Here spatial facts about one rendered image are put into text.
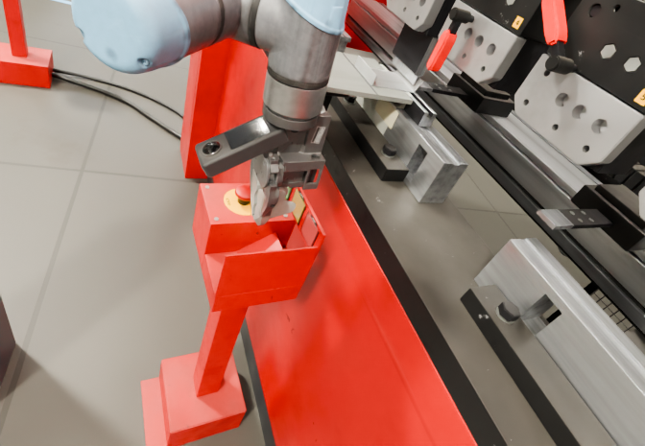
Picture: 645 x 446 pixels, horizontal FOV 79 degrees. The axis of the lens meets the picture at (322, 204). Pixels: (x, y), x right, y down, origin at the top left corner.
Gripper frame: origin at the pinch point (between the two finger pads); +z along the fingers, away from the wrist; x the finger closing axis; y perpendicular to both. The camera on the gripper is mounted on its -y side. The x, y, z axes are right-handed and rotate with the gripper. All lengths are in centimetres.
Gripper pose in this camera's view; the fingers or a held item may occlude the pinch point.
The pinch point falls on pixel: (255, 218)
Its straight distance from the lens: 62.4
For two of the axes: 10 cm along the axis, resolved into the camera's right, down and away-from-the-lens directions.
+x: -3.7, -6.9, 6.2
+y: 9.0, -0.9, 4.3
